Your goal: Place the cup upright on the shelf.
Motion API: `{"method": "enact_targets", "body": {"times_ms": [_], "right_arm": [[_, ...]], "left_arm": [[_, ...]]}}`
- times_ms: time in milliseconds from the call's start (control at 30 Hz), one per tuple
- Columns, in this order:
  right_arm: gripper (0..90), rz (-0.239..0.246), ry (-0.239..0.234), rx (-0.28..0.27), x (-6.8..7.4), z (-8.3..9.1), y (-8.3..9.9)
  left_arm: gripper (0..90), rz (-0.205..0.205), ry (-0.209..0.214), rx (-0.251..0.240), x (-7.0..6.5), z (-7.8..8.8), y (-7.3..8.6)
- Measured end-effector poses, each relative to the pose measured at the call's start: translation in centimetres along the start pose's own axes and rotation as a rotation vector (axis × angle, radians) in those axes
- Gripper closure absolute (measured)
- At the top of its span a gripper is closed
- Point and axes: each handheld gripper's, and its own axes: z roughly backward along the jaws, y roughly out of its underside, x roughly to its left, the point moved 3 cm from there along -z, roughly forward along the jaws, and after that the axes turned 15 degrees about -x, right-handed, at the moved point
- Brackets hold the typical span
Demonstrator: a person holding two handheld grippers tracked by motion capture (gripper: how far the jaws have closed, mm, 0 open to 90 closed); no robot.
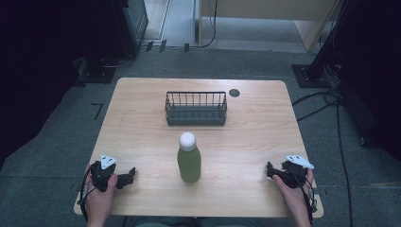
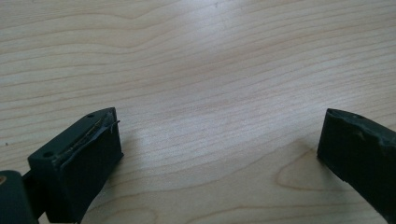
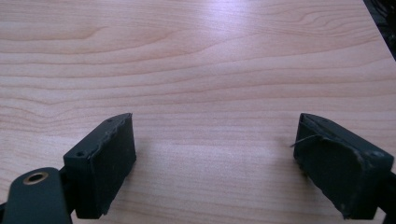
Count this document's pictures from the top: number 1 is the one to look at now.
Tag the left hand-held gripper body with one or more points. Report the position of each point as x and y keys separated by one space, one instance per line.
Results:
x=101 y=176

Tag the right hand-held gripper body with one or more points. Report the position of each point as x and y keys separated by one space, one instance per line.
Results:
x=294 y=175

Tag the person's right hand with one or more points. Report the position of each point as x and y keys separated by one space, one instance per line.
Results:
x=294 y=197

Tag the person's left hand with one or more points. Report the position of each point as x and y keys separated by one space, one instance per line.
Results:
x=99 y=201

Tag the green juice bottle white cap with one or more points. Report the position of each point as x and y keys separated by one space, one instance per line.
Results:
x=189 y=160

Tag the person's dark clothing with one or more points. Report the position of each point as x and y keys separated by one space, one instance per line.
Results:
x=195 y=222

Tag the dark round table grommet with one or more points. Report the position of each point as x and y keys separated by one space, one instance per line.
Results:
x=234 y=93

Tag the black stand with square base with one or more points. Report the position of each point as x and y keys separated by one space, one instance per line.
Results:
x=97 y=72
x=318 y=67

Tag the dark curtain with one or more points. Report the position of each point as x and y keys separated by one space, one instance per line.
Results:
x=375 y=69
x=34 y=69

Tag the dark equipment cabinet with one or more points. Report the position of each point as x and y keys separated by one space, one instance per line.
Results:
x=132 y=25

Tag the light wooden cabinet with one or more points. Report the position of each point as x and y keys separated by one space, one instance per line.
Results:
x=268 y=12

